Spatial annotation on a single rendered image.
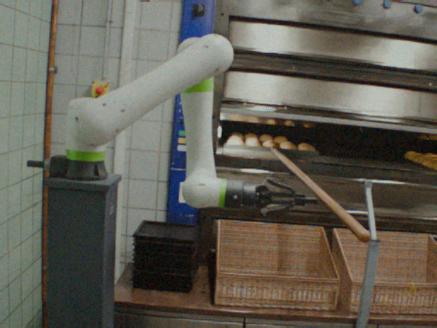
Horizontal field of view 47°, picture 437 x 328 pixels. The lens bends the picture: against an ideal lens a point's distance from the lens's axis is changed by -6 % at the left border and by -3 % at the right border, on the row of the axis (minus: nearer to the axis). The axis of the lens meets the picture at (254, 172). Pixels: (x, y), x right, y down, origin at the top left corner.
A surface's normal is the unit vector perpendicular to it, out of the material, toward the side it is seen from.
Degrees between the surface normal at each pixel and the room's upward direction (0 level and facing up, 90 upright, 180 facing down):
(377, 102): 70
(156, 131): 90
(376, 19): 90
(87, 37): 90
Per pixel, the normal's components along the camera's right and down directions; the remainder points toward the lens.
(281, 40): 0.07, -0.19
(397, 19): 0.04, 0.15
